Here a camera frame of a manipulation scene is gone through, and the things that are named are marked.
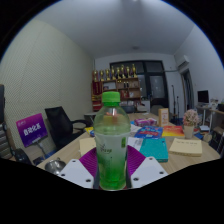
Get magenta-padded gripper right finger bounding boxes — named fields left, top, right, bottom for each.
left=126, top=145, right=169, bottom=190

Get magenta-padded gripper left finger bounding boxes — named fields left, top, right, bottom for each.
left=57, top=147, right=100, bottom=190

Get green-capped clear drink bottle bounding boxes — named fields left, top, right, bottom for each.
left=92, top=91, right=132, bottom=192

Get silver metal cup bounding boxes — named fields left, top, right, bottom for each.
left=44, top=157, right=67, bottom=175

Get teal book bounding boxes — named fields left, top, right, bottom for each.
left=138, top=137, right=170, bottom=164

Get pale yellow book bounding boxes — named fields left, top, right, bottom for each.
left=78, top=136, right=98, bottom=157

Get white printed paper sheet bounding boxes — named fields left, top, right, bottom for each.
left=127, top=136, right=145, bottom=152

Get blue picture book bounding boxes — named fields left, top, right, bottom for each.
left=133, top=125, right=164, bottom=140

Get yellow paper pad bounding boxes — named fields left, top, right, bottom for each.
left=168, top=137, right=204, bottom=158

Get orange book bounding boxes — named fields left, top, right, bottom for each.
left=161, top=125, right=186, bottom=138

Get black office chair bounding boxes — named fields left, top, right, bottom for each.
left=44, top=106, right=85, bottom=150

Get pink box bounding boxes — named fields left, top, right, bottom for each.
left=133, top=117, right=158, bottom=128

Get tan upright box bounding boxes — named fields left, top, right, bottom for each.
left=157, top=107, right=171, bottom=128

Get purple sign board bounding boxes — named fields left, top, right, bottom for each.
left=15, top=112, right=49, bottom=149

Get pink flowers in white pot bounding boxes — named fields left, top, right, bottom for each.
left=182, top=108, right=201, bottom=140

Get wooden side desk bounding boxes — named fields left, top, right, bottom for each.
left=195, top=104, right=224, bottom=134

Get black framed glass door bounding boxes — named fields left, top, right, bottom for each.
left=109, top=59, right=170, bottom=110

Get wooden shelf unit with trophies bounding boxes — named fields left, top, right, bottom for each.
left=91, top=63, right=143, bottom=113

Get computer monitor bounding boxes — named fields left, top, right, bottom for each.
left=196, top=89, right=211, bottom=106

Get white air conditioner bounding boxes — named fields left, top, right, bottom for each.
left=175, top=54, right=191, bottom=70

